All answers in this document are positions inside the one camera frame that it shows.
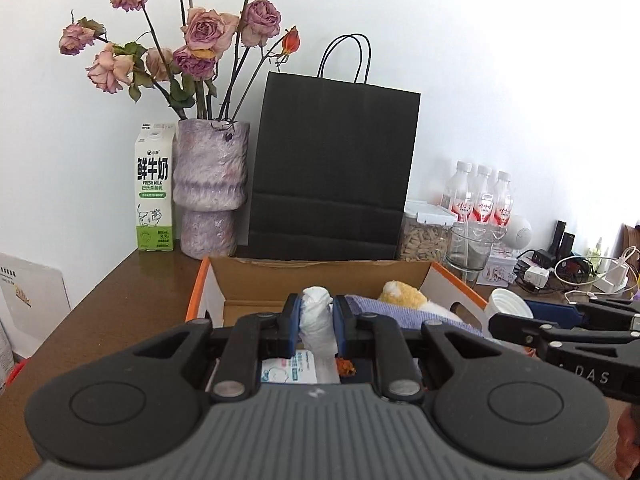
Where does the black paper bag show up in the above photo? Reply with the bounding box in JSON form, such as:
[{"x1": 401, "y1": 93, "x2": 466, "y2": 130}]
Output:
[{"x1": 247, "y1": 34, "x2": 421, "y2": 262}]

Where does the clear jar of seeds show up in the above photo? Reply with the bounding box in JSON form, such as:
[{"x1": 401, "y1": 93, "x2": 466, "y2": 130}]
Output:
[{"x1": 397, "y1": 201, "x2": 459, "y2": 262}]

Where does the blue striped cloth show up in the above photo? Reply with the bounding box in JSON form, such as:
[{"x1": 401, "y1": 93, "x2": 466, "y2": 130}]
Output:
[{"x1": 344, "y1": 294, "x2": 484, "y2": 336}]

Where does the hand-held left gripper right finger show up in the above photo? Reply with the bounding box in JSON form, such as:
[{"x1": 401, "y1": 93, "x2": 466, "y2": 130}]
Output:
[{"x1": 334, "y1": 295, "x2": 494, "y2": 403}]

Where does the white green milk carton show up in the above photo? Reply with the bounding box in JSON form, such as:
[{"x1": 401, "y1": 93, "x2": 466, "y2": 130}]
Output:
[{"x1": 134, "y1": 122, "x2": 176, "y2": 253}]

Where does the white paper board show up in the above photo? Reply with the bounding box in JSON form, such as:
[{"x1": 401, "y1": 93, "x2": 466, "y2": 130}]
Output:
[{"x1": 0, "y1": 252, "x2": 71, "y2": 397}]

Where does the white wall charger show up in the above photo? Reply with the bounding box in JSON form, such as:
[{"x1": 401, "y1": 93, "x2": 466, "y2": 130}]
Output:
[{"x1": 604, "y1": 259, "x2": 629, "y2": 294}]

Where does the small white plug adapter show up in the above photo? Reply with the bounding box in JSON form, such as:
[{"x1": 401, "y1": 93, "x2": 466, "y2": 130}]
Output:
[{"x1": 522, "y1": 264, "x2": 549, "y2": 290}]

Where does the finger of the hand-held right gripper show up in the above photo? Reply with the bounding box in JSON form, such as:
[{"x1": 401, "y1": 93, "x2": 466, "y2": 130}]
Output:
[
  {"x1": 525, "y1": 297, "x2": 640, "y2": 322},
  {"x1": 488, "y1": 312, "x2": 640, "y2": 361}
]

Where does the yellow white plush toy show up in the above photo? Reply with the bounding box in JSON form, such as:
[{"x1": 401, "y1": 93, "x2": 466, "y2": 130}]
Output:
[{"x1": 377, "y1": 280, "x2": 464, "y2": 324}]

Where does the bunch of dried roses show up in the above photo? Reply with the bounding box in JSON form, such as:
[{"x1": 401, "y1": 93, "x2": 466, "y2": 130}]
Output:
[{"x1": 59, "y1": 0, "x2": 301, "y2": 121}]

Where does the pair of black upright devices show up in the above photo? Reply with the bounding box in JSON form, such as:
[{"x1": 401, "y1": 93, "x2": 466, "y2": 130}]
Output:
[{"x1": 552, "y1": 219, "x2": 576, "y2": 261}]

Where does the red cardboard box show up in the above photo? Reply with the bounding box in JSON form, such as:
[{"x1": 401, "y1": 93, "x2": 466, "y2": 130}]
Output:
[{"x1": 185, "y1": 255, "x2": 501, "y2": 391}]

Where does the face mask packet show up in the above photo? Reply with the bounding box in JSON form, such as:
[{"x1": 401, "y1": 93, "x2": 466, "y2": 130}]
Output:
[{"x1": 259, "y1": 352, "x2": 341, "y2": 386}]

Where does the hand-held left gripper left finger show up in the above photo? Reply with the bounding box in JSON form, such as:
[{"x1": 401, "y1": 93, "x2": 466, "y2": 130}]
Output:
[{"x1": 131, "y1": 294, "x2": 303, "y2": 403}]

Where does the red black coiled cable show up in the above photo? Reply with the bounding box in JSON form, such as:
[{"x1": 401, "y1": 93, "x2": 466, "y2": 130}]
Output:
[{"x1": 554, "y1": 257, "x2": 594, "y2": 284}]

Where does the white red printed tin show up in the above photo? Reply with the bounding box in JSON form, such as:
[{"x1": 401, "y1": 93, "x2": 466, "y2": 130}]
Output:
[{"x1": 482, "y1": 247, "x2": 521, "y2": 285}]

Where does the white round speaker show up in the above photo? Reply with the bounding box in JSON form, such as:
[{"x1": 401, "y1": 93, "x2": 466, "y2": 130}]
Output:
[{"x1": 502, "y1": 214, "x2": 533, "y2": 251}]

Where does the person's right hand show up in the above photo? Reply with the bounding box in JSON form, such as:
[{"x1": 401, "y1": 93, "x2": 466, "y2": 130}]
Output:
[{"x1": 615, "y1": 402, "x2": 640, "y2": 479}]

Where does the white tissue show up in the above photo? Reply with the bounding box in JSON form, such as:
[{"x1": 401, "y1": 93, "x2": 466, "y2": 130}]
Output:
[{"x1": 298, "y1": 286, "x2": 337, "y2": 361}]

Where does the white plastic lid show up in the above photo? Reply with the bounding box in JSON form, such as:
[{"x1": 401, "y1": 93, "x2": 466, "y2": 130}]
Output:
[{"x1": 487, "y1": 288, "x2": 534, "y2": 319}]

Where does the empty glass jar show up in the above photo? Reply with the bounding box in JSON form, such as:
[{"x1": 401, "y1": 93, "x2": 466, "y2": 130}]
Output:
[{"x1": 444, "y1": 222, "x2": 496, "y2": 281}]

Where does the purple textured vase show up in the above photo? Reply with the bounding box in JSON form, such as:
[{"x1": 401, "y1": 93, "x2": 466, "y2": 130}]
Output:
[{"x1": 172, "y1": 119, "x2": 250, "y2": 260}]

